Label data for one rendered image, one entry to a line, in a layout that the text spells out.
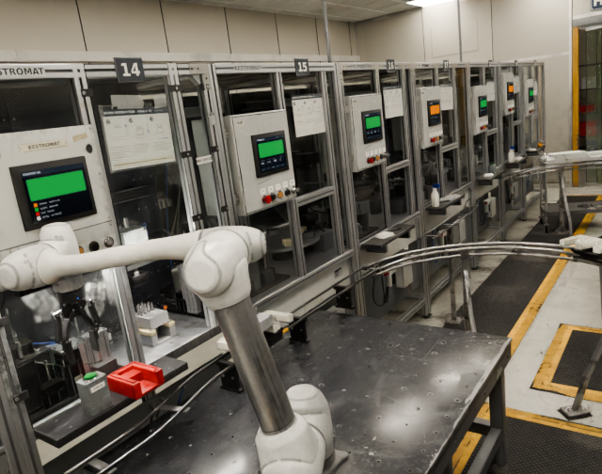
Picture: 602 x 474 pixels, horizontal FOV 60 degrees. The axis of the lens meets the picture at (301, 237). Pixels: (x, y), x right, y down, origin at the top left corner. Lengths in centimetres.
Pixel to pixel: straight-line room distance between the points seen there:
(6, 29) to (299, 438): 517
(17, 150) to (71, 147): 18
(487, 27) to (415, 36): 129
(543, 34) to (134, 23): 626
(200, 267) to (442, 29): 922
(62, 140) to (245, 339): 93
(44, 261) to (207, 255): 50
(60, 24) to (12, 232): 466
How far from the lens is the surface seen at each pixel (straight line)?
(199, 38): 754
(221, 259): 128
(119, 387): 199
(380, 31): 1072
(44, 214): 184
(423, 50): 1034
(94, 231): 195
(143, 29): 694
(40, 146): 187
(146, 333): 232
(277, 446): 148
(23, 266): 158
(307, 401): 165
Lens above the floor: 179
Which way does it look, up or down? 14 degrees down
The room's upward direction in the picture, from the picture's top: 7 degrees counter-clockwise
